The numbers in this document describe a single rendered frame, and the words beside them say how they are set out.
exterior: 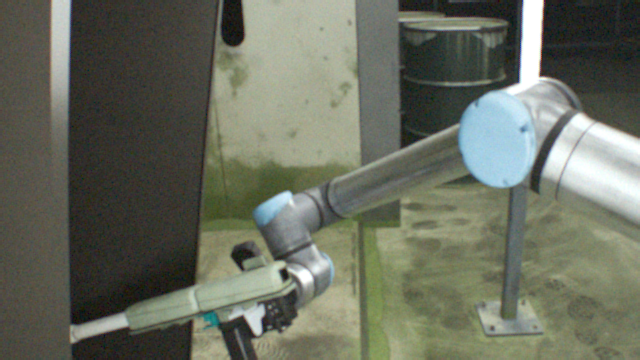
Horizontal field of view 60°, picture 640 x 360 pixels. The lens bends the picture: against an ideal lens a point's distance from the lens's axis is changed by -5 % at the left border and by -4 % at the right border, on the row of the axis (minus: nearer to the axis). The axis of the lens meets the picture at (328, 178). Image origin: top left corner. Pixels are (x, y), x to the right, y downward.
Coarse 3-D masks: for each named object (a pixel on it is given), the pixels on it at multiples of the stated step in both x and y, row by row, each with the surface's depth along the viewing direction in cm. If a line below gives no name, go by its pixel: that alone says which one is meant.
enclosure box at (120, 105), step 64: (0, 0) 31; (64, 0) 33; (128, 0) 89; (192, 0) 89; (0, 64) 33; (64, 64) 35; (128, 64) 92; (192, 64) 92; (0, 128) 34; (64, 128) 36; (128, 128) 96; (192, 128) 96; (0, 192) 36; (64, 192) 38; (128, 192) 100; (192, 192) 100; (0, 256) 37; (64, 256) 39; (128, 256) 104; (192, 256) 104; (0, 320) 39; (64, 320) 41; (192, 320) 106
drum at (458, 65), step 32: (416, 32) 301; (448, 32) 290; (480, 32) 289; (416, 64) 307; (448, 64) 295; (480, 64) 295; (416, 96) 313; (448, 96) 301; (480, 96) 301; (416, 128) 320; (448, 128) 307
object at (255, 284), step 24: (264, 264) 85; (192, 288) 90; (216, 288) 86; (240, 288) 84; (264, 288) 83; (288, 288) 84; (144, 312) 92; (168, 312) 90; (192, 312) 88; (72, 336) 100; (240, 336) 87
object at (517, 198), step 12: (516, 48) 169; (516, 60) 170; (516, 72) 170; (516, 84) 172; (516, 192) 180; (516, 204) 182; (516, 216) 183; (516, 228) 185; (516, 240) 186; (516, 252) 188; (504, 264) 193; (516, 264) 189; (504, 276) 194; (516, 276) 191; (504, 288) 194; (516, 288) 192; (504, 300) 195; (516, 300) 194; (504, 312) 196; (516, 312) 196
